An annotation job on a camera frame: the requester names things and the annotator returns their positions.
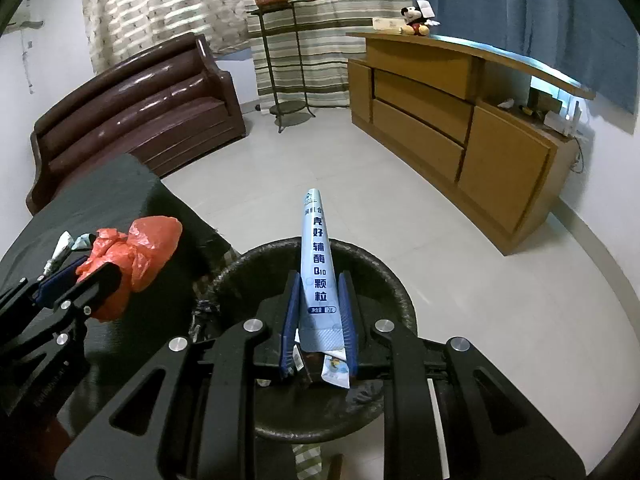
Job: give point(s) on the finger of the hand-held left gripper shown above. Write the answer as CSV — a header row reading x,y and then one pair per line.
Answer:
x,y
62,280
102,285

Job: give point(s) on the white blue crumpled wrapper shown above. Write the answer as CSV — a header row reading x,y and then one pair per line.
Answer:
x,y
67,245

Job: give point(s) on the wooden cabinet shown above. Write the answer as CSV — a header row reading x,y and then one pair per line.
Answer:
x,y
425,125

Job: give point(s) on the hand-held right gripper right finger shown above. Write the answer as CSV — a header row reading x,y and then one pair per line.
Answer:
x,y
350,325

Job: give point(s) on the black metal plant stand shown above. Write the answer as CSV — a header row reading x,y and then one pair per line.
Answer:
x,y
274,60

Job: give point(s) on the blue curtain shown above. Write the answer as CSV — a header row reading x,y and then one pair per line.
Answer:
x,y
525,10

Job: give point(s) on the black round trash bin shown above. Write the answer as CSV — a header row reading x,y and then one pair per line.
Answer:
x,y
380,280

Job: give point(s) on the beige box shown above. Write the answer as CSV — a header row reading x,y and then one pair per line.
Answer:
x,y
387,25

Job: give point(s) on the dark grey tablecloth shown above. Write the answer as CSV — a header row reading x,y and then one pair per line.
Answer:
x,y
125,195

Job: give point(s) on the white blue packet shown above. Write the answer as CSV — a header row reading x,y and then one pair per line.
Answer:
x,y
336,371

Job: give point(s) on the mouse plush toy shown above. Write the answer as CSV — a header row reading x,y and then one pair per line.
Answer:
x,y
417,20

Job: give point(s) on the striped curtain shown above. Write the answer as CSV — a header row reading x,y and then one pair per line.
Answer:
x,y
340,10

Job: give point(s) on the white router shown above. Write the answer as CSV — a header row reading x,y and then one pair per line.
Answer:
x,y
565,120

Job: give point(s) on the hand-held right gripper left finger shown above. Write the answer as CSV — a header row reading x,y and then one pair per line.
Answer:
x,y
290,325

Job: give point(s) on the light blue stick sachet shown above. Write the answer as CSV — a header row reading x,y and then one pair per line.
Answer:
x,y
317,260

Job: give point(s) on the brown leather sofa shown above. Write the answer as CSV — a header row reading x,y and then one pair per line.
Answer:
x,y
130,110

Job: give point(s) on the beige patterned curtain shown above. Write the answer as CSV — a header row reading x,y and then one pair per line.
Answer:
x,y
165,5

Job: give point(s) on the red plastic bag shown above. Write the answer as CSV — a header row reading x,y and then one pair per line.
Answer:
x,y
145,250

